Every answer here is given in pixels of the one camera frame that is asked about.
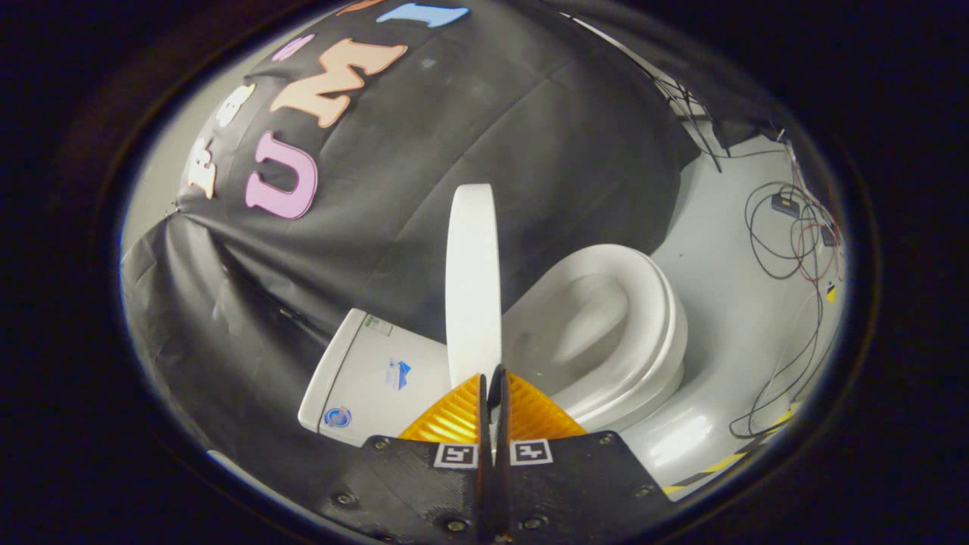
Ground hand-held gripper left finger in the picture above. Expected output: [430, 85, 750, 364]
[318, 371, 494, 545]

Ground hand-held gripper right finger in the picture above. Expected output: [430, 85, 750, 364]
[489, 366, 675, 543]

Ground white toilet lid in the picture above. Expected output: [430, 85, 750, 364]
[445, 184, 503, 391]

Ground white toilet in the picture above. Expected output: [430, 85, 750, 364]
[298, 244, 690, 472]

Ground white toilet tank cover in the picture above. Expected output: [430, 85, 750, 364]
[298, 308, 369, 432]

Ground white toilet seat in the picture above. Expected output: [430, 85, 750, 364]
[503, 244, 690, 426]

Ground yellow and black floor tape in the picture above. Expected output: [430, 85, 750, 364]
[662, 407, 801, 497]

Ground black backdrop cloth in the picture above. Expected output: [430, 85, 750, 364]
[121, 0, 788, 485]

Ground black floor cables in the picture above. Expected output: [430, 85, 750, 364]
[729, 136, 846, 441]

